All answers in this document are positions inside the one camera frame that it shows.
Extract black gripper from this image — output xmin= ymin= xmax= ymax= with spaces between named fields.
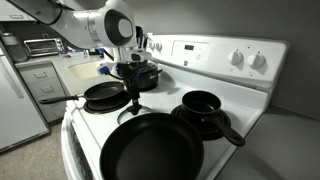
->
xmin=116 ymin=48 xmax=151 ymax=114

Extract small glass lid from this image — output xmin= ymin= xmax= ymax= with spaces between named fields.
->
xmin=117 ymin=105 xmax=152 ymax=125

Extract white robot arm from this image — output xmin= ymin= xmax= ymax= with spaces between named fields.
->
xmin=6 ymin=0 xmax=150 ymax=115

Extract large black lidded pot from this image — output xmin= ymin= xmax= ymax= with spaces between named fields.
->
xmin=135 ymin=62 xmax=162 ymax=92

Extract left front stove burner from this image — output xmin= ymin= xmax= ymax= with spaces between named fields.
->
xmin=83 ymin=91 xmax=131 ymax=114

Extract stove burner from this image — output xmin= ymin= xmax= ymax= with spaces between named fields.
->
xmin=170 ymin=104 xmax=232 ymax=141
xmin=83 ymin=91 xmax=131 ymax=114

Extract small black pot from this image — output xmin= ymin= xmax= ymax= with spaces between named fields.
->
xmin=181 ymin=90 xmax=245 ymax=146

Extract white electric stove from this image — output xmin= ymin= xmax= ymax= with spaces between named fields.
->
xmin=61 ymin=35 xmax=290 ymax=180

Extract right rear stove burner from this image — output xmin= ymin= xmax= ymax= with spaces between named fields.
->
xmin=170 ymin=104 xmax=232 ymax=141

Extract medium black frying pan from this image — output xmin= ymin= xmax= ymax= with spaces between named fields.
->
xmin=39 ymin=81 xmax=124 ymax=105

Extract large black frying pan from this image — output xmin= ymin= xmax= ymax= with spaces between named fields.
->
xmin=99 ymin=113 xmax=204 ymax=180

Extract white kitchen cabinet drawers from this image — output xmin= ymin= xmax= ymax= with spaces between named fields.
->
xmin=16 ymin=62 xmax=66 ymax=124

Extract silver toaster oven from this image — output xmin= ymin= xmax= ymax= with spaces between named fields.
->
xmin=24 ymin=38 xmax=64 ymax=57

